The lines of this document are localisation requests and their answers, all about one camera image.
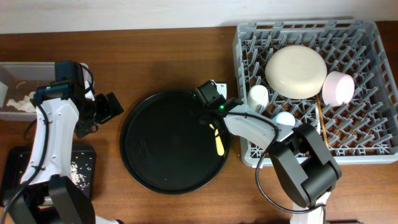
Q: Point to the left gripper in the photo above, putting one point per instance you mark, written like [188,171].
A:
[101,109]

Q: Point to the grey dishwasher rack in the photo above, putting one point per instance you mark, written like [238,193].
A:
[364,131]

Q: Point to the beige plate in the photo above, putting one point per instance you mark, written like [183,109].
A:
[296,72]

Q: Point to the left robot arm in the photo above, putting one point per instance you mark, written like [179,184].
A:
[65,108]

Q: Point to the pink bowl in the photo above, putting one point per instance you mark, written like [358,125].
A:
[338,89]

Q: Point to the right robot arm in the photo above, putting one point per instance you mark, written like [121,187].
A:
[305,168]

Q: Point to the yellow plastic knife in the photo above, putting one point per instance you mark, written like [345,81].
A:
[218,141]

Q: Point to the large white tissue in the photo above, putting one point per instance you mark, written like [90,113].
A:
[23,105]

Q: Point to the black rectangular tray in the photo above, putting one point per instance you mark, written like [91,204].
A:
[18,159]

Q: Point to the clear plastic bin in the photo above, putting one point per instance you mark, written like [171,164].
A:
[18,74]

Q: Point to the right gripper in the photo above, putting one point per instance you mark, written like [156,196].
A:
[205,116]

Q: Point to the white plastic fork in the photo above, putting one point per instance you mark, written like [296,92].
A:
[317,115]

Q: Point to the white label on bin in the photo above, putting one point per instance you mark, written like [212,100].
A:
[3,92]

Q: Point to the white cup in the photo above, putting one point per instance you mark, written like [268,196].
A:
[258,98]

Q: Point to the blue cup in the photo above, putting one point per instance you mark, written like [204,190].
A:
[284,118]

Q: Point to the round black serving tray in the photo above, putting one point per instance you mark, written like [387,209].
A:
[166,149]

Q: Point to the wooden chopstick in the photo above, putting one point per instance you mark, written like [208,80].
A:
[322,123]

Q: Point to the rice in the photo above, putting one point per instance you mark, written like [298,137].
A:
[81,169]

